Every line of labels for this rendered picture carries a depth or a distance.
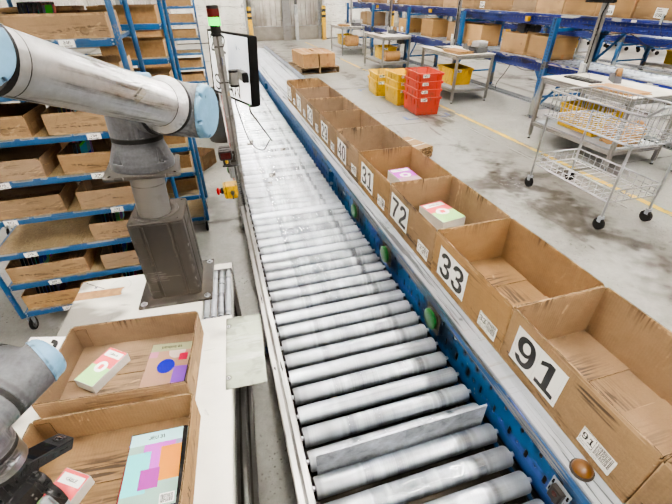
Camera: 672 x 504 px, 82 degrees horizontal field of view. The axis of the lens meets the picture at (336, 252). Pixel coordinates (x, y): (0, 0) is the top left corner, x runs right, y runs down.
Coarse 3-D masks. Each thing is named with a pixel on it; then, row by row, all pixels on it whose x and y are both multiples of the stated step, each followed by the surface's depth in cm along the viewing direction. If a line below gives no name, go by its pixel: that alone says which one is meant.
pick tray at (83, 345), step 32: (128, 320) 122; (160, 320) 124; (192, 320) 127; (64, 352) 114; (96, 352) 123; (128, 352) 123; (192, 352) 112; (64, 384) 112; (128, 384) 113; (192, 384) 108
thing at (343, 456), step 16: (448, 416) 98; (464, 416) 100; (480, 416) 103; (400, 432) 95; (416, 432) 97; (432, 432) 100; (448, 432) 102; (336, 448) 91; (352, 448) 93; (368, 448) 95; (384, 448) 97; (400, 448) 99; (320, 464) 92; (336, 464) 94
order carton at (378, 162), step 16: (368, 160) 193; (384, 160) 195; (400, 160) 198; (416, 160) 194; (432, 160) 179; (384, 176) 200; (432, 176) 181; (368, 192) 185; (384, 192) 165; (384, 208) 169
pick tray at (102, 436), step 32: (64, 416) 95; (96, 416) 97; (128, 416) 99; (160, 416) 102; (192, 416) 96; (96, 448) 97; (128, 448) 97; (192, 448) 92; (96, 480) 90; (192, 480) 89
